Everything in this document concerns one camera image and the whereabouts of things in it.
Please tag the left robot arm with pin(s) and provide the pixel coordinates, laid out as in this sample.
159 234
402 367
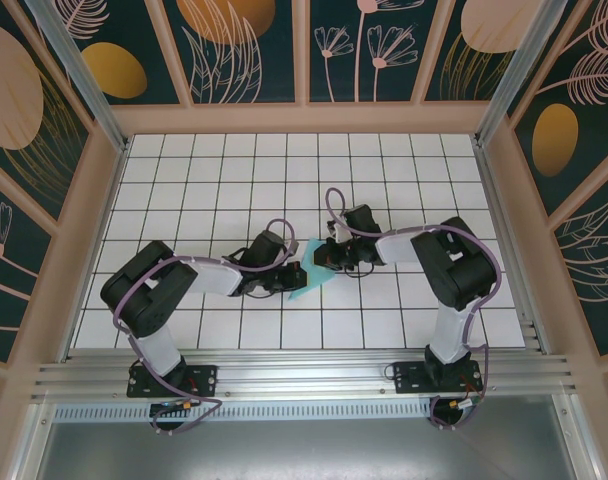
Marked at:
144 300

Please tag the aluminium side rail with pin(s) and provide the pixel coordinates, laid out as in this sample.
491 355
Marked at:
508 250

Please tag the aluminium corner post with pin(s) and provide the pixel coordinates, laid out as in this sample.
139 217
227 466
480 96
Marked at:
86 85
515 75

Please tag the yellow power connector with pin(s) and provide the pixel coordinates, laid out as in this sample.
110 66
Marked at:
186 405
456 403

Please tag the teal cloth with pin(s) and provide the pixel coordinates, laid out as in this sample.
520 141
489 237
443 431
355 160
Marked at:
316 282

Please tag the grey metal sheet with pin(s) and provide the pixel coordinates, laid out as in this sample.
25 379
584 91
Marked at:
304 455

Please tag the aluminium mounting rail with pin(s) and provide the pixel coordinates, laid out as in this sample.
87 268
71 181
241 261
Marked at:
304 375

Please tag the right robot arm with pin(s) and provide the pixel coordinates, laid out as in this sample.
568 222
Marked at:
454 272

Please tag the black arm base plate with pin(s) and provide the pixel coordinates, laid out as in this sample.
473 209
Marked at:
204 380
409 378

